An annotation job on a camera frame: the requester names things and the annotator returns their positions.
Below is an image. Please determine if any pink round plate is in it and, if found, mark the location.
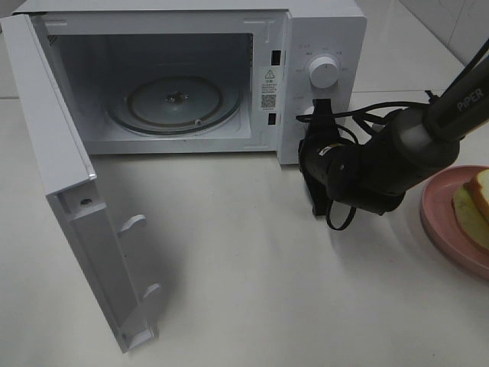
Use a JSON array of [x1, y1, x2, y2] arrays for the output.
[[420, 165, 488, 280]]

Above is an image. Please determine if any sandwich with lettuce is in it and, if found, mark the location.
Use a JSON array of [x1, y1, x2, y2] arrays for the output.
[[452, 169, 488, 252]]

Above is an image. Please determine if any glass microwave turntable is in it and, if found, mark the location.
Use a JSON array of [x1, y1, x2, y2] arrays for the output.
[[106, 66, 248, 136]]

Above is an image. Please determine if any upper white power knob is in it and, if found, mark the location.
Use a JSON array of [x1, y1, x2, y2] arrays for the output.
[[309, 55, 339, 89]]

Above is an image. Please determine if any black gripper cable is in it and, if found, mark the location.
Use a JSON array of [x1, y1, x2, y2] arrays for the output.
[[296, 89, 440, 231]]

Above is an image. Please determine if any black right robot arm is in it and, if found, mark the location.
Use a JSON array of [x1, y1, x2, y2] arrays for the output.
[[296, 44, 488, 230]]

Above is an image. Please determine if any white microwave oven body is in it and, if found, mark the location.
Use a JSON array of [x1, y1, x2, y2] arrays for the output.
[[10, 1, 367, 164]]

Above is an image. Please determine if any white warning sticker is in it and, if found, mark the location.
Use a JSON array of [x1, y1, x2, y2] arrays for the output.
[[258, 67, 280, 111]]

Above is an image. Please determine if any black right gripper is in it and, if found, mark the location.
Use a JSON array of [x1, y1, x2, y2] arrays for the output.
[[296, 99, 355, 218]]

